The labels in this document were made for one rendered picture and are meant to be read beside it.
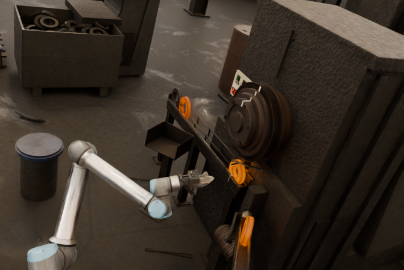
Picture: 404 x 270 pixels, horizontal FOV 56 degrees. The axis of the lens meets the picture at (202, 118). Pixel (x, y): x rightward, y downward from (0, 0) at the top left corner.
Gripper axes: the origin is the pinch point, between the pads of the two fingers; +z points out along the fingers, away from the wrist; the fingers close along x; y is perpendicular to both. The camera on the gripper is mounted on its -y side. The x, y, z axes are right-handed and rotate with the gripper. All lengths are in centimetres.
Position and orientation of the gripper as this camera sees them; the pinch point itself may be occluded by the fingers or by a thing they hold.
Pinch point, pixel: (211, 179)
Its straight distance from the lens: 229.7
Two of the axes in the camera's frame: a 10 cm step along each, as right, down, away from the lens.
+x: -2.5, -6.2, 7.4
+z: 9.7, -1.4, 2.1
